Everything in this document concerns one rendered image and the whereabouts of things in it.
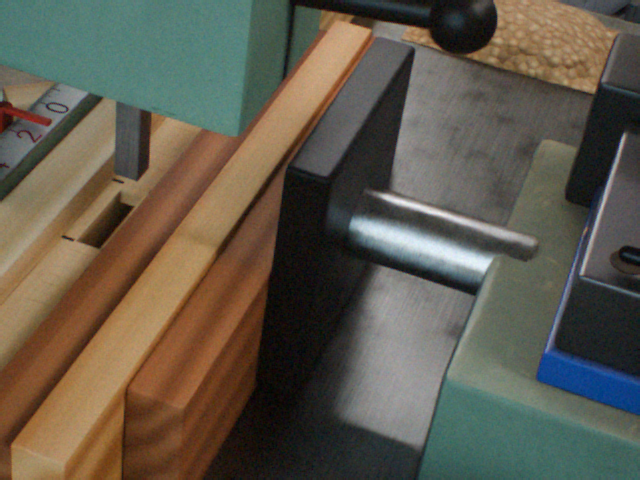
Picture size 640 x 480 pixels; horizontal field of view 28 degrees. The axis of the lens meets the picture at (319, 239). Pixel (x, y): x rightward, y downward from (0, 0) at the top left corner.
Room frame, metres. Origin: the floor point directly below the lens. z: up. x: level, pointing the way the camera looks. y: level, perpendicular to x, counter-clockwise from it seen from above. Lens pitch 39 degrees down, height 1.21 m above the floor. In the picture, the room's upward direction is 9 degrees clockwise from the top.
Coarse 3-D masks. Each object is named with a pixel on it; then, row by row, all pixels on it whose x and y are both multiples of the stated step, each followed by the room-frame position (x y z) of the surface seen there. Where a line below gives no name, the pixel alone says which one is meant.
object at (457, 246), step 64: (384, 64) 0.37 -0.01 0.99; (320, 128) 0.32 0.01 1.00; (384, 128) 0.36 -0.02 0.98; (320, 192) 0.30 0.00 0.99; (384, 192) 0.34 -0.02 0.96; (320, 256) 0.30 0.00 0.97; (384, 256) 0.32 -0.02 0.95; (448, 256) 0.32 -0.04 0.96; (512, 256) 0.32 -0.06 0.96; (320, 320) 0.31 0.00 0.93
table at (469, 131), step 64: (448, 64) 0.54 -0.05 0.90; (448, 128) 0.48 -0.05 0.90; (512, 128) 0.49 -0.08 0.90; (576, 128) 0.50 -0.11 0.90; (448, 192) 0.43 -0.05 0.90; (512, 192) 0.44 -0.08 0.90; (384, 320) 0.35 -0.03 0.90; (448, 320) 0.35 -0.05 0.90; (320, 384) 0.31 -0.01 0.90; (384, 384) 0.31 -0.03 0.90; (256, 448) 0.28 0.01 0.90; (320, 448) 0.28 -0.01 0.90; (384, 448) 0.28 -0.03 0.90
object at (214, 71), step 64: (0, 0) 0.32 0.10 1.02; (64, 0) 0.31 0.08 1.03; (128, 0) 0.31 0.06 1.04; (192, 0) 0.30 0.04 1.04; (256, 0) 0.30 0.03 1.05; (0, 64) 0.32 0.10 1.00; (64, 64) 0.31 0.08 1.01; (128, 64) 0.31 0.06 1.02; (192, 64) 0.30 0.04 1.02; (256, 64) 0.31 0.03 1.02
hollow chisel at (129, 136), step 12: (120, 108) 0.34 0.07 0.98; (132, 108) 0.34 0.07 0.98; (120, 120) 0.34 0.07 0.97; (132, 120) 0.34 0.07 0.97; (144, 120) 0.34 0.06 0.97; (120, 132) 0.34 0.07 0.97; (132, 132) 0.34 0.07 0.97; (144, 132) 0.34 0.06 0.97; (120, 144) 0.34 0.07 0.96; (132, 144) 0.34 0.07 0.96; (144, 144) 0.34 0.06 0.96; (120, 156) 0.34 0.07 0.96; (132, 156) 0.34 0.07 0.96; (144, 156) 0.35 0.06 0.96; (120, 168) 0.34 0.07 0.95; (132, 168) 0.34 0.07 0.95; (144, 168) 0.35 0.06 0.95
